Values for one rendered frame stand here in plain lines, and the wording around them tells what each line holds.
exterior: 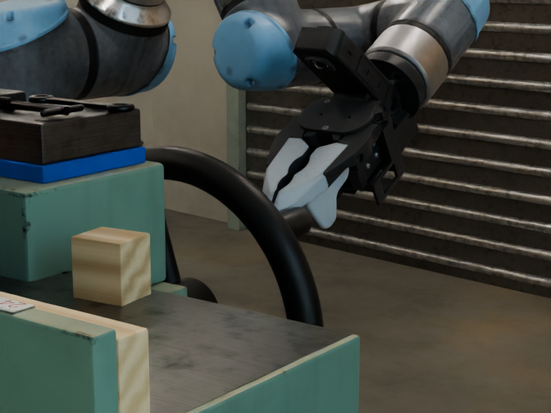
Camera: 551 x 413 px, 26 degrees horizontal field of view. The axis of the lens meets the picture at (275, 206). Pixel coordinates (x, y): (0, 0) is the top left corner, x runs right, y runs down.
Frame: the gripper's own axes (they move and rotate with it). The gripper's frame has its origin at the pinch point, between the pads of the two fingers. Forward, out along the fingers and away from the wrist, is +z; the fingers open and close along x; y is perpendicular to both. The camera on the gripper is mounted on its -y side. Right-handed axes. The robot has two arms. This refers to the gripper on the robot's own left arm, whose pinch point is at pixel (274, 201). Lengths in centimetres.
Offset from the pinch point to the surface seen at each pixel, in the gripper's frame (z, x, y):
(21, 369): 37.4, -19.1, -24.4
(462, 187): -209, 125, 189
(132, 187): 13.3, -0.6, -12.4
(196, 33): -250, 260, 161
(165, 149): 3.6, 6.0, -7.4
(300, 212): 1.0, -3.3, -0.1
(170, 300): 22.1, -10.7, -12.0
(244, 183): 4.2, -1.9, -5.6
